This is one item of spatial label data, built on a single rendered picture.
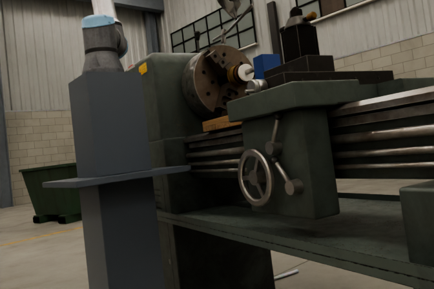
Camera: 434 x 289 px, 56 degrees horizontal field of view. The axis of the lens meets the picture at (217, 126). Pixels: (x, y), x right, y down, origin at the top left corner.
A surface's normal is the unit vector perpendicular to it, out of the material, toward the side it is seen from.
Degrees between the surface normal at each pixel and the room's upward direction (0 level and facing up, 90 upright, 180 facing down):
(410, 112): 90
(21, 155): 90
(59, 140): 90
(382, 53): 90
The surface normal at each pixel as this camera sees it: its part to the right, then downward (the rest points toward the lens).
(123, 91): 0.59, -0.11
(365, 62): -0.75, 0.05
